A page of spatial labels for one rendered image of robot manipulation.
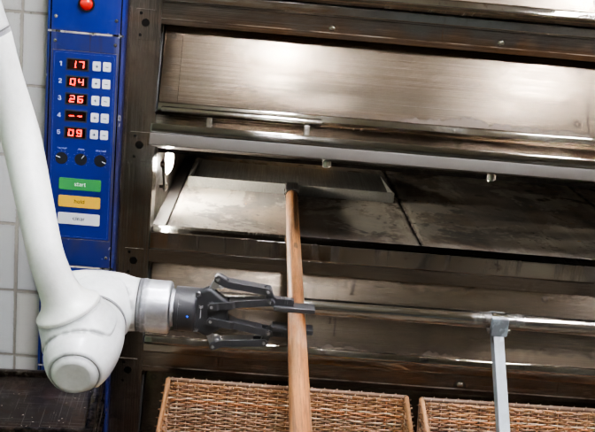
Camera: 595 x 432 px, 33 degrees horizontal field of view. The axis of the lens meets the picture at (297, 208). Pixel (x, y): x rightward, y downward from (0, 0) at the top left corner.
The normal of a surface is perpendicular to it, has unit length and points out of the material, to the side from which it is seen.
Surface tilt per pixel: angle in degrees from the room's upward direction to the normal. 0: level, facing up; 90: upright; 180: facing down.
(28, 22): 90
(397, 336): 70
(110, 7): 90
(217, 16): 90
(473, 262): 90
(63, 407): 0
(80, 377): 106
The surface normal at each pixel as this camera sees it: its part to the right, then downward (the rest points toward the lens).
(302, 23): 0.02, 0.24
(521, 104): 0.05, -0.11
